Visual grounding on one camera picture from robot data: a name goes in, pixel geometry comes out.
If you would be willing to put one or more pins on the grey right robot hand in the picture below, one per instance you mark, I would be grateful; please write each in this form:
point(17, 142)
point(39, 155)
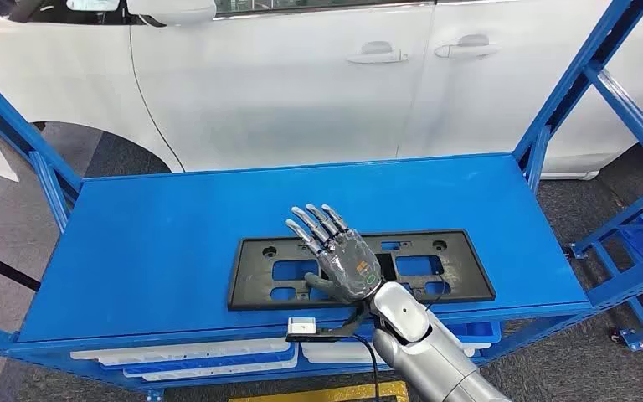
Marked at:
point(349, 266)

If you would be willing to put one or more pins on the black plastic plate frame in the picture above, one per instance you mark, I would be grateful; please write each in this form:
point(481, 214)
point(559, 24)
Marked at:
point(255, 277)

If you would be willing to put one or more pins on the yellow floor tape square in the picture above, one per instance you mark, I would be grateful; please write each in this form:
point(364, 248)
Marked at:
point(327, 394)

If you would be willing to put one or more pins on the white car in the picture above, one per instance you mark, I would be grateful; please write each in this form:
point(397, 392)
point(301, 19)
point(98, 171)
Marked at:
point(299, 100)

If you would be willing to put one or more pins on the black floor strip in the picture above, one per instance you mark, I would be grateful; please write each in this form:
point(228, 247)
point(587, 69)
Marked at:
point(0, 266)

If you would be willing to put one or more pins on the black right camera bracket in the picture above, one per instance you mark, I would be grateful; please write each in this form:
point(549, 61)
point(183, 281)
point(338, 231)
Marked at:
point(343, 332)

